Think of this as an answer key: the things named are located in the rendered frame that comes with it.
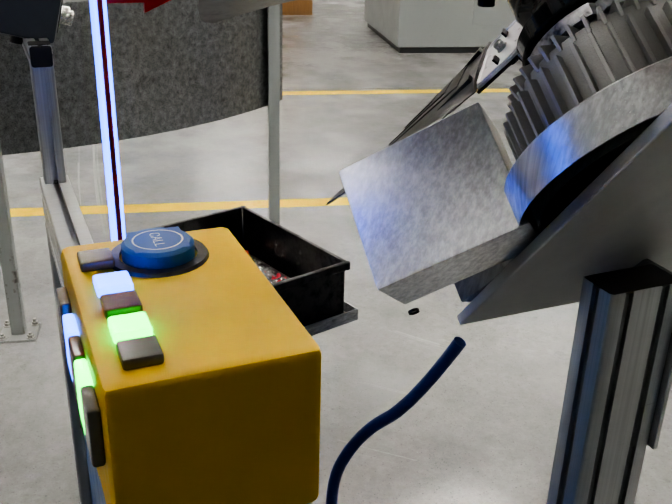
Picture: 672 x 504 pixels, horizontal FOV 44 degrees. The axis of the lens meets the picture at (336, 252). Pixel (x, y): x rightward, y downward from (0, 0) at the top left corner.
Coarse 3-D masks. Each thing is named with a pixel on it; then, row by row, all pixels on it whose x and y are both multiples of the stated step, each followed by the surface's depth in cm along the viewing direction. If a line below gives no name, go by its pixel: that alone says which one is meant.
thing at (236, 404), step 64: (64, 256) 47; (192, 320) 40; (256, 320) 40; (128, 384) 35; (192, 384) 36; (256, 384) 37; (320, 384) 39; (128, 448) 36; (192, 448) 37; (256, 448) 39
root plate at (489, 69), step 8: (512, 24) 88; (512, 32) 87; (520, 32) 83; (496, 40) 90; (504, 40) 88; (512, 40) 85; (488, 48) 90; (504, 48) 86; (512, 48) 83; (488, 56) 89; (504, 56) 84; (512, 56) 82; (488, 64) 87; (504, 64) 82; (480, 72) 87; (488, 72) 85; (496, 72) 83; (480, 80) 86; (488, 80) 84
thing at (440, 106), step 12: (480, 48) 91; (480, 60) 88; (468, 72) 89; (456, 84) 90; (468, 84) 87; (444, 96) 91; (456, 96) 87; (468, 96) 85; (432, 108) 92; (444, 108) 88; (420, 120) 93; (432, 120) 89; (408, 132) 94
